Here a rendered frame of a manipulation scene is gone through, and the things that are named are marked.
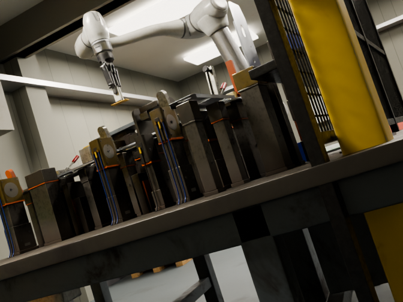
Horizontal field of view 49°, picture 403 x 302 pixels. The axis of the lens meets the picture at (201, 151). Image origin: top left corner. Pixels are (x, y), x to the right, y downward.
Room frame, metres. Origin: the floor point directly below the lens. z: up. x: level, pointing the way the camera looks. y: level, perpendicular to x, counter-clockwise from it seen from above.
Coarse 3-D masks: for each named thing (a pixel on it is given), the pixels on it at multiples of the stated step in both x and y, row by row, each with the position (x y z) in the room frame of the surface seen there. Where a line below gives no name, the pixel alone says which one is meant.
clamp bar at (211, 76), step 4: (204, 68) 1.84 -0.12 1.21; (208, 68) 1.84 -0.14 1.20; (212, 68) 1.86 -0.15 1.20; (204, 72) 1.84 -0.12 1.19; (208, 72) 1.87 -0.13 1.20; (212, 72) 1.85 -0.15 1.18; (208, 76) 1.87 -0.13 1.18; (212, 76) 1.85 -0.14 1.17; (208, 80) 1.86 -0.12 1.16; (212, 80) 1.86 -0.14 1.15; (216, 80) 1.86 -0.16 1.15; (208, 84) 1.86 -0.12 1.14; (212, 84) 1.86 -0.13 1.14; (216, 84) 1.85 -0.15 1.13; (212, 88) 1.86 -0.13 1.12; (216, 88) 1.84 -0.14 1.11; (212, 92) 1.86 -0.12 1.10; (216, 92) 1.84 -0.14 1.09
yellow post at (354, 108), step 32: (288, 0) 0.98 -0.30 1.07; (320, 0) 0.95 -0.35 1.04; (320, 32) 0.96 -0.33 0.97; (352, 32) 0.97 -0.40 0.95; (320, 64) 0.97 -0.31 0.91; (352, 64) 0.94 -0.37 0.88; (352, 96) 0.95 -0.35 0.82; (352, 128) 0.96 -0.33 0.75; (384, 128) 0.94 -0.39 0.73; (384, 224) 0.96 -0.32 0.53; (384, 256) 0.98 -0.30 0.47
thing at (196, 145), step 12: (180, 108) 1.31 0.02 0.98; (192, 108) 1.30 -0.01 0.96; (192, 120) 1.30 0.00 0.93; (192, 132) 1.31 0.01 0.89; (204, 132) 1.33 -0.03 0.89; (192, 144) 1.31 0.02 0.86; (204, 144) 1.31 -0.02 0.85; (204, 156) 1.30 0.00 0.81; (204, 168) 1.31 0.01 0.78; (216, 168) 1.33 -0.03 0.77; (204, 180) 1.31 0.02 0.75; (216, 180) 1.31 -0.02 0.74; (216, 192) 1.30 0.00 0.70
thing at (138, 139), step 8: (144, 136) 1.65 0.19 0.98; (152, 136) 1.69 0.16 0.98; (136, 144) 1.66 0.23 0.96; (144, 144) 1.65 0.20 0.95; (152, 144) 1.68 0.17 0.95; (144, 152) 1.65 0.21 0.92; (152, 152) 1.67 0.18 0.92; (144, 160) 1.65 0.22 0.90; (152, 160) 1.65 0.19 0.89; (160, 160) 1.69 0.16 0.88; (152, 168) 1.65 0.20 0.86; (160, 168) 1.69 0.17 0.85; (152, 176) 1.66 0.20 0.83; (160, 176) 1.68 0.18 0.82; (152, 184) 1.67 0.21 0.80; (160, 184) 1.66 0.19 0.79; (152, 192) 1.67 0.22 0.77; (160, 192) 1.65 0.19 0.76; (168, 192) 1.68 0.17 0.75; (160, 200) 1.65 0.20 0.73; (168, 200) 1.67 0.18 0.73; (160, 208) 1.65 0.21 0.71
